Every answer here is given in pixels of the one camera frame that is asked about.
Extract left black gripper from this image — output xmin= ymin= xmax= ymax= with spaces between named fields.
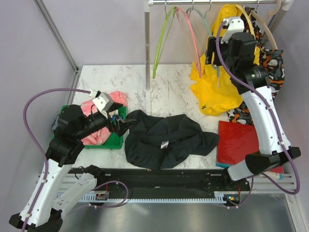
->
xmin=76 ymin=101 xmax=136 ymax=139

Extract pale teal hanger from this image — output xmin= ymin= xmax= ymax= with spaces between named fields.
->
xmin=185 ymin=6 xmax=220 ymax=77

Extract dark navy shorts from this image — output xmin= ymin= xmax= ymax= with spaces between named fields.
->
xmin=125 ymin=110 xmax=219 ymax=171

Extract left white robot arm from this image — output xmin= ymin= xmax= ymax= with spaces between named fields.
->
xmin=9 ymin=104 xmax=135 ymax=232

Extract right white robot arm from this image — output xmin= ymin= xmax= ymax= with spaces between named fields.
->
xmin=205 ymin=32 xmax=301 ymax=190

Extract cream hanger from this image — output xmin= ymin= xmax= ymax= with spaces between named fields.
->
xmin=234 ymin=4 xmax=255 ymax=36

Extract pink hanger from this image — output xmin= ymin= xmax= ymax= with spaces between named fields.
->
xmin=175 ymin=7 xmax=202 ymax=78

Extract green hanger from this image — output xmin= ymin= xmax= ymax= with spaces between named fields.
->
xmin=152 ymin=6 xmax=176 ymax=79

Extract yellow shorts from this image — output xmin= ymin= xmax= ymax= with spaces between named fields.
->
xmin=190 ymin=4 xmax=261 ymax=116

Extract beige hanger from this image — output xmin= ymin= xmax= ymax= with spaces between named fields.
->
xmin=251 ymin=10 xmax=278 ymax=50

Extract camouflage patterned shorts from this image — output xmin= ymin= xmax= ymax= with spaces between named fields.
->
xmin=227 ymin=7 xmax=285 ymax=125

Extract green plastic tray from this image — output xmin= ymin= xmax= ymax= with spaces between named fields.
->
xmin=49 ymin=104 xmax=124 ymax=149

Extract pink garment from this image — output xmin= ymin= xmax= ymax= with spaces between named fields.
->
xmin=81 ymin=91 xmax=127 ymax=147

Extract dark patterned garment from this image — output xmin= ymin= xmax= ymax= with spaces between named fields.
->
xmin=52 ymin=115 xmax=60 ymax=138

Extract metal clothes rack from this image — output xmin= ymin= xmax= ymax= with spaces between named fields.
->
xmin=143 ymin=0 xmax=294 ymax=114

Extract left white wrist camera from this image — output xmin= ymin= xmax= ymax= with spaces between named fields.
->
xmin=89 ymin=90 xmax=113 ymax=113

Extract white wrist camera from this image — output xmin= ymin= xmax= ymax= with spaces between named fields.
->
xmin=89 ymin=90 xmax=113 ymax=113
xmin=221 ymin=16 xmax=244 ymax=44

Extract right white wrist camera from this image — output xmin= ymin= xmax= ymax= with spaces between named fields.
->
xmin=221 ymin=16 xmax=244 ymax=44

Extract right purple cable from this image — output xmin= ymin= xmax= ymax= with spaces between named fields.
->
xmin=215 ymin=20 xmax=301 ymax=210

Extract purple cable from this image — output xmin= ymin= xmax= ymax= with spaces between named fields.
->
xmin=21 ymin=88 xmax=128 ymax=232
xmin=215 ymin=20 xmax=301 ymax=210

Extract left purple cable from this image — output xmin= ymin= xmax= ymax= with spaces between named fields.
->
xmin=21 ymin=88 xmax=128 ymax=232

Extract white cable duct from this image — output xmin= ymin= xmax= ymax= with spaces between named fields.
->
xmin=79 ymin=192 xmax=226 ymax=203

